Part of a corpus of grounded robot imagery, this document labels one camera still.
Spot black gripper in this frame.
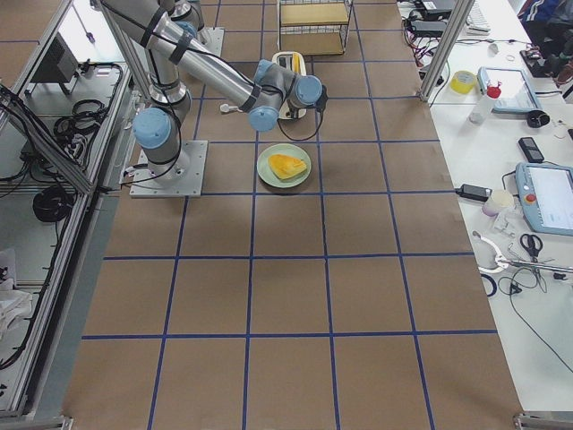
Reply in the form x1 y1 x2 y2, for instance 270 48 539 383
286 85 328 119

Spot white toaster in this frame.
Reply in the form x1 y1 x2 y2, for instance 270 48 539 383
271 51 307 121

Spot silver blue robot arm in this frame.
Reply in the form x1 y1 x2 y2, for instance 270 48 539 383
101 1 328 188

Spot second robot arm rear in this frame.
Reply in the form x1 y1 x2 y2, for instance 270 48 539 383
158 0 206 43

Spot white toaster plug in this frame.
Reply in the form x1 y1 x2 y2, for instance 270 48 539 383
219 103 239 114

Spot yellow bread slice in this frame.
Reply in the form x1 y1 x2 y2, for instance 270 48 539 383
268 153 307 180

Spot green plate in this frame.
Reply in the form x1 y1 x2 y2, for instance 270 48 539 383
257 143 312 188

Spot yellow tape roll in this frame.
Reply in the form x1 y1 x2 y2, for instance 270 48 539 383
449 70 477 94

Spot white bottle red cap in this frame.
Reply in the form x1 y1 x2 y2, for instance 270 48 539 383
468 82 501 125

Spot black power adapter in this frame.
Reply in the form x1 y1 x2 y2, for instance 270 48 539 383
455 184 492 202

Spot teach pendant upper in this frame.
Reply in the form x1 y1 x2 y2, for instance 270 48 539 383
477 66 542 114

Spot teach pendant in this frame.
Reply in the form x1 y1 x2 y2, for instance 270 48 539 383
515 162 572 237
477 66 542 114

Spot white cup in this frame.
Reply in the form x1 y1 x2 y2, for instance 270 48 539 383
482 189 515 217

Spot grey control box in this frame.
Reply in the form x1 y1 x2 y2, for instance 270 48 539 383
26 32 79 95

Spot black tape roll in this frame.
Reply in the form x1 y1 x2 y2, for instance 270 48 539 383
526 110 551 129

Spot teach pendant lower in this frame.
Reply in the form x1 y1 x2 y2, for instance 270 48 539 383
515 162 572 237

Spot blue tape roll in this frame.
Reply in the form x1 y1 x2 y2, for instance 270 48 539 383
480 273 498 297

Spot black scissors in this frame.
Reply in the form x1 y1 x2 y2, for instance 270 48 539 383
519 233 543 262

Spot wire rack with wooden shelves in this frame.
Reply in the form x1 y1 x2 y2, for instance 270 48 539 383
277 0 354 56

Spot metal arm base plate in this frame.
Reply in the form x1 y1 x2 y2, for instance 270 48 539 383
128 140 209 198

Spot aluminium frame post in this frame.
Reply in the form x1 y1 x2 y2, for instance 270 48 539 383
418 0 475 101

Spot black cable coil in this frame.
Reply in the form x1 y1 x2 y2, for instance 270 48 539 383
32 184 73 223

